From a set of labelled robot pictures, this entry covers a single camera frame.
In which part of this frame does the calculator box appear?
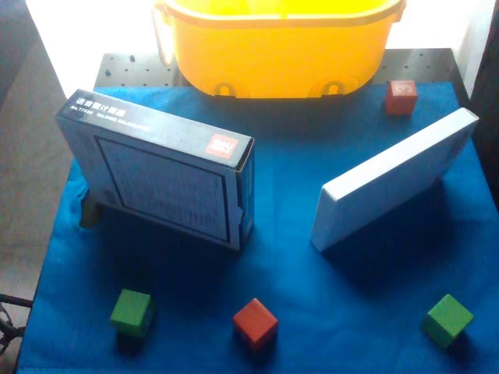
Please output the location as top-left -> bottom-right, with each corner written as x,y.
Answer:
54,88 -> 257,252

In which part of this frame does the long white box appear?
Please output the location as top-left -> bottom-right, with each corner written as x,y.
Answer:
310,107 -> 480,253

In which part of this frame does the yellow plastic bin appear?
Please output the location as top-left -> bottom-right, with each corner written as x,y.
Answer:
150,0 -> 409,100

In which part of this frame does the blue cloth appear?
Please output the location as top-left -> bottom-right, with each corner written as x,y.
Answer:
15,83 -> 499,374

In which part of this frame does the plain red cube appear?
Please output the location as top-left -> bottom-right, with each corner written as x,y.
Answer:
232,298 -> 280,350

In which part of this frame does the green cube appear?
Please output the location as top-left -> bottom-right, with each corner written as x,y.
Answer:
420,294 -> 476,349
109,288 -> 157,338

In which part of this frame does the red cube with number three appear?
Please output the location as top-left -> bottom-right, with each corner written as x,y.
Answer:
384,80 -> 419,116

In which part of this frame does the tangled black cable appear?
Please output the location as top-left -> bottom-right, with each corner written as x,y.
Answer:
0,307 -> 25,356

